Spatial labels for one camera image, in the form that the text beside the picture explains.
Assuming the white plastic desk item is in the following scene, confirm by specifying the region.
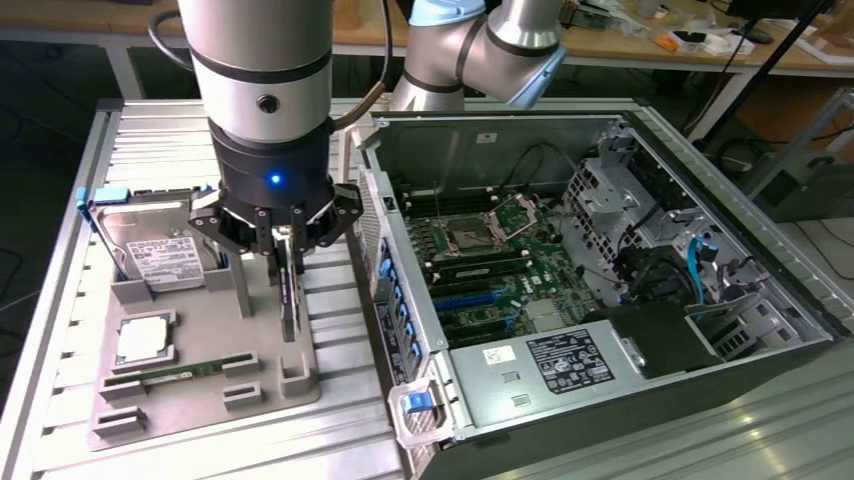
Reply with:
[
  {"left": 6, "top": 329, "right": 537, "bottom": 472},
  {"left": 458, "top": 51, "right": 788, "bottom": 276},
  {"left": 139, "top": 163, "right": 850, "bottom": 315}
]
[{"left": 670, "top": 29, "right": 756, "bottom": 57}]

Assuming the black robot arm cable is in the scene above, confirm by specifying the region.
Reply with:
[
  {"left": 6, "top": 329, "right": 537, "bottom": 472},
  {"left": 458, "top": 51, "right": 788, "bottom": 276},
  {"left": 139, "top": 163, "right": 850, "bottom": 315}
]
[{"left": 147, "top": 0, "right": 395, "bottom": 134}]

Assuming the silver CPU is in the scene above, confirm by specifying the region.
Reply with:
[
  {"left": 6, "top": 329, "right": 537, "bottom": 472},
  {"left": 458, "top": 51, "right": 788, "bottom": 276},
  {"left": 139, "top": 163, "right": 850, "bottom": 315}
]
[{"left": 116, "top": 317, "right": 172, "bottom": 364}]

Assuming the graphics card with metal bracket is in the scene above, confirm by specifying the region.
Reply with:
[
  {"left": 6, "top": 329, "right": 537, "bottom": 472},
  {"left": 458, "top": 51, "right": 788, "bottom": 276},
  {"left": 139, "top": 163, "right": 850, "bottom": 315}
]
[{"left": 270, "top": 224, "right": 310, "bottom": 344}]

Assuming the CPU socket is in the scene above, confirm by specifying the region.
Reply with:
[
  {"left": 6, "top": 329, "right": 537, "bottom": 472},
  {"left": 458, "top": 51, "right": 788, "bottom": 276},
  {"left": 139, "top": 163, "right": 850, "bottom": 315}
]
[{"left": 443, "top": 214, "right": 499, "bottom": 251}]

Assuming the black looped wire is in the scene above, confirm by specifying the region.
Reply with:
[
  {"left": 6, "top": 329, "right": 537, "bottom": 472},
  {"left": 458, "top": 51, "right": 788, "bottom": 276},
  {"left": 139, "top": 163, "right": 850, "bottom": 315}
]
[{"left": 503, "top": 142, "right": 579, "bottom": 199}]

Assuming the silver chipset heat sink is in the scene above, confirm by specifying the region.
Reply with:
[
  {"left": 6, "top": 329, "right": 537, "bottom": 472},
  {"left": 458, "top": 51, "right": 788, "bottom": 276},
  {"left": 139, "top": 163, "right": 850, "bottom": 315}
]
[{"left": 523, "top": 302, "right": 566, "bottom": 331}]

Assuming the blue disk wire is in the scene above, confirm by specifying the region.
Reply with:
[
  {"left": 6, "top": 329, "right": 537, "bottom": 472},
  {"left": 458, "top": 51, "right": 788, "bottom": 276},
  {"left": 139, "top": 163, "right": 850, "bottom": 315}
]
[{"left": 686, "top": 234, "right": 720, "bottom": 306}]

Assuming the black floor unit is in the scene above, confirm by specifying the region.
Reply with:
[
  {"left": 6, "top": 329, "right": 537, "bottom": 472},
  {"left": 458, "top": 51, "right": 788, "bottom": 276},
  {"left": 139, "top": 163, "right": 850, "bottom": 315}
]
[{"left": 753, "top": 152, "right": 854, "bottom": 224}]

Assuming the open black PC case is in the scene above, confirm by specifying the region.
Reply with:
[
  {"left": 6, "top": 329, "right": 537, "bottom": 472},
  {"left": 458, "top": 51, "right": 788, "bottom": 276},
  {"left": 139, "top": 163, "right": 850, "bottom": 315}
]
[{"left": 338, "top": 110, "right": 841, "bottom": 480}]

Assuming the green RAM stick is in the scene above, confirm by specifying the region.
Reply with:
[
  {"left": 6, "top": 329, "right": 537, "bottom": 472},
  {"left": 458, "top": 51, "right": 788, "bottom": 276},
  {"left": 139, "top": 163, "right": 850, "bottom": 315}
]
[{"left": 106, "top": 362, "right": 259, "bottom": 389}]

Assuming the RAM stick with white label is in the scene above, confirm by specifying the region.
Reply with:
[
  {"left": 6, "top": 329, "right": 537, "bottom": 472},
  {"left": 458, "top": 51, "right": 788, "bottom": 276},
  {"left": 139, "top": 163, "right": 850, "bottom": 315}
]
[{"left": 430, "top": 257, "right": 529, "bottom": 286}]

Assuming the silver power supply unit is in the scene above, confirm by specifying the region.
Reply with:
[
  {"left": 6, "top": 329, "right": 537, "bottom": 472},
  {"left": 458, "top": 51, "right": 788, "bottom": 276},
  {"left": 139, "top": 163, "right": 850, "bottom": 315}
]
[{"left": 447, "top": 319, "right": 649, "bottom": 431}]

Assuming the black plastic fan shroud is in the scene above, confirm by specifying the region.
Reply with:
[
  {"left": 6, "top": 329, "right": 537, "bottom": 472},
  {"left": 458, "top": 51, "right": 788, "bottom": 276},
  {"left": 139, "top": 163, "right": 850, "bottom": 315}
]
[{"left": 579, "top": 302, "right": 726, "bottom": 379}]

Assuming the green motherboard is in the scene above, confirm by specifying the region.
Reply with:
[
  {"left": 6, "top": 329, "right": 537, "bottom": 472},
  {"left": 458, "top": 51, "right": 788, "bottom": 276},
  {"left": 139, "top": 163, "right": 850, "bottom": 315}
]
[{"left": 403, "top": 192, "right": 622, "bottom": 349}]

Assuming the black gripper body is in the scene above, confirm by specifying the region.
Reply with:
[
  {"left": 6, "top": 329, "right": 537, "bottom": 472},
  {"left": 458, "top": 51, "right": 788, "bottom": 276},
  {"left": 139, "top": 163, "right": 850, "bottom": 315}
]
[{"left": 210, "top": 117, "right": 335, "bottom": 212}]

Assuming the black stand pole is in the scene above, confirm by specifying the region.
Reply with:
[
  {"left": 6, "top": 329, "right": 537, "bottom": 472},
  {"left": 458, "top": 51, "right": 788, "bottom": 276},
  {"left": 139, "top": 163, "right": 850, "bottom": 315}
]
[{"left": 686, "top": 0, "right": 840, "bottom": 141}]

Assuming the silver perforated disk bay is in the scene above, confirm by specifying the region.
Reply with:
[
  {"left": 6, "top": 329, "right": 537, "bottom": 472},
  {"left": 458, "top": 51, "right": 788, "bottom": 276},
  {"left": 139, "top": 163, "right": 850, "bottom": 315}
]
[{"left": 563, "top": 157, "right": 669, "bottom": 311}]

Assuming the grey parts rack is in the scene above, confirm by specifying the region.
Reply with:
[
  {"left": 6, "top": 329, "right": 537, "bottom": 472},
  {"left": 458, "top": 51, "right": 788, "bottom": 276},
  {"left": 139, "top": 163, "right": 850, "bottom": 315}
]
[{"left": 86, "top": 249, "right": 323, "bottom": 454}]

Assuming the black wire bundle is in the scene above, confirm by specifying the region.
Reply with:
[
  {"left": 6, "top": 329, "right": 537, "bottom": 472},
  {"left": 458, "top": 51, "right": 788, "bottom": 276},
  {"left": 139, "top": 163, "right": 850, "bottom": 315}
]
[{"left": 610, "top": 219, "right": 699, "bottom": 309}]

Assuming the metal socket cover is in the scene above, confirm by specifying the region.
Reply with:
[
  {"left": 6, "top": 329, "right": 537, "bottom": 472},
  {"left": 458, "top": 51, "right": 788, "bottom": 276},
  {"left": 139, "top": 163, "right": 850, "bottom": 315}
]
[{"left": 486, "top": 194, "right": 542, "bottom": 241}]

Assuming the wooden desk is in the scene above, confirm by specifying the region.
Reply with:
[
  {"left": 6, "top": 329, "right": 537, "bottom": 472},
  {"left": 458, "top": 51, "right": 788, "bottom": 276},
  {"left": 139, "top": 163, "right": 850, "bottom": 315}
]
[{"left": 0, "top": 0, "right": 854, "bottom": 79}]

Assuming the hard disk in blue caddy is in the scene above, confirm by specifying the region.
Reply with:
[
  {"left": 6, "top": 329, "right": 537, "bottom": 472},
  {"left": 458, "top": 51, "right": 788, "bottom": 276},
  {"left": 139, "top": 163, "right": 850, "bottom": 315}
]
[{"left": 74, "top": 184, "right": 228, "bottom": 294}]

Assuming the blue expansion slot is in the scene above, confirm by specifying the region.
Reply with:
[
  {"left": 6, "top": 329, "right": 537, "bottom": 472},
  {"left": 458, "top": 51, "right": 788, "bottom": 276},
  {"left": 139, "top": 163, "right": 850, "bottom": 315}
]
[{"left": 433, "top": 289, "right": 513, "bottom": 314}]

